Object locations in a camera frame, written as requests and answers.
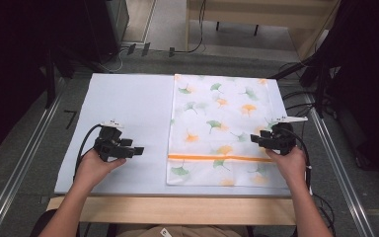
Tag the white ginkgo print laundry bag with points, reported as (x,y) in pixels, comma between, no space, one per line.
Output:
(210,112)

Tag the black cabinet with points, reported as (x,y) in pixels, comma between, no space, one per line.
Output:
(110,26)

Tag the person's beige clothing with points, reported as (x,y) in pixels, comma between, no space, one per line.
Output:
(197,231)

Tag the light wooden bench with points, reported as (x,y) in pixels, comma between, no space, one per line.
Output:
(309,19)

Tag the white table mat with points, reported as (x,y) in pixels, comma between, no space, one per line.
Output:
(128,105)

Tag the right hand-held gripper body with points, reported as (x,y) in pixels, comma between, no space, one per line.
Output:
(283,138)

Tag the black curtain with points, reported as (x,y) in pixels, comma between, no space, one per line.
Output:
(13,65)
(368,82)

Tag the person's left hand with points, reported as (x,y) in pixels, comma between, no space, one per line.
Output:
(92,169)

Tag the person's right hand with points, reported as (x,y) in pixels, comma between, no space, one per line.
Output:
(289,168)

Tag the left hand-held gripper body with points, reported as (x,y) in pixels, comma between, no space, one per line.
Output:
(110,144)

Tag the aluminium floor rail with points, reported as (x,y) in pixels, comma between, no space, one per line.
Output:
(339,164)
(23,158)

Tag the light wooden table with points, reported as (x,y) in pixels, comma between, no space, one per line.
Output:
(177,210)

